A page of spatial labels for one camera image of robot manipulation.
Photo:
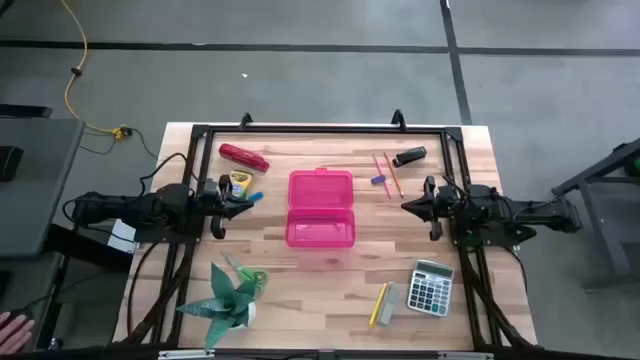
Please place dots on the green artificial plant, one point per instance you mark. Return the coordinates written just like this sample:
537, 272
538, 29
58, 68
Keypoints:
227, 305

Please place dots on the pink plastic pencil case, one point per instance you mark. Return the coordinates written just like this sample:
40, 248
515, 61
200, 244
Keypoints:
320, 225

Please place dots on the black stapler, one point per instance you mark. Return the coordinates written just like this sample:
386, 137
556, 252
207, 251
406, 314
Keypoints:
411, 156

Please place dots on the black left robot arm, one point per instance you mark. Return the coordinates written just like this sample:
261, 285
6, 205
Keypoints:
125, 207

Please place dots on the green yellow crayon box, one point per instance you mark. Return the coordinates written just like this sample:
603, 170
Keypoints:
241, 182

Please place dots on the silver desk calculator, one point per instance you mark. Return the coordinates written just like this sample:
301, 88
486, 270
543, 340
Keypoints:
430, 290

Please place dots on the green scissors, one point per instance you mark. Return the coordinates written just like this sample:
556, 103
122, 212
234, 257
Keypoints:
241, 269

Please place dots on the purple eraser cap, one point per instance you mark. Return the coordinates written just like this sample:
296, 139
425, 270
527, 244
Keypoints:
378, 179

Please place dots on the person's hand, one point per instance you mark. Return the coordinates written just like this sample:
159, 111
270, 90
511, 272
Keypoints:
12, 335

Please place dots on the gray side table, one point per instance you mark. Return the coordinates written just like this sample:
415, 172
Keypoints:
40, 200

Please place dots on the dark metal desk frame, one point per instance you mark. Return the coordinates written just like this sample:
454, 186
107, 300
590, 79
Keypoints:
600, 232

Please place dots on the gray eraser block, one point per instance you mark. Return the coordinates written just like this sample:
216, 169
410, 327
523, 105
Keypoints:
389, 305

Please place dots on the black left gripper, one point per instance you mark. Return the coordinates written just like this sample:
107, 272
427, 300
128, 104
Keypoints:
220, 205

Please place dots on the red stapler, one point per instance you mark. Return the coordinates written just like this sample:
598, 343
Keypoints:
245, 157

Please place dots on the orange pencil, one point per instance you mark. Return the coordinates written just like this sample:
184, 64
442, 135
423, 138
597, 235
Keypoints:
391, 170

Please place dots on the black box device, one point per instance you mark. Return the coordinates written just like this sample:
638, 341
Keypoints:
10, 162

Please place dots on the white card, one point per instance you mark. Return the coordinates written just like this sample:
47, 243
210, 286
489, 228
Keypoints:
121, 235

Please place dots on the blue eraser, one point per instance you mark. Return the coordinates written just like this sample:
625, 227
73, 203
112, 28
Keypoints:
256, 197

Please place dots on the pink pencil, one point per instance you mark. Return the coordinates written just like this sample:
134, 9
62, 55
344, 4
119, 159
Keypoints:
378, 167

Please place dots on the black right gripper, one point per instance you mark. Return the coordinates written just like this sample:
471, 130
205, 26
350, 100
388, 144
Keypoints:
437, 207

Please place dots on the black aluminium rig frame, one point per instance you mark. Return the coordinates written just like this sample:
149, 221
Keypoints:
325, 130

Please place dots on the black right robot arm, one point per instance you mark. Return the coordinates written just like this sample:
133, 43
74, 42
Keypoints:
525, 212

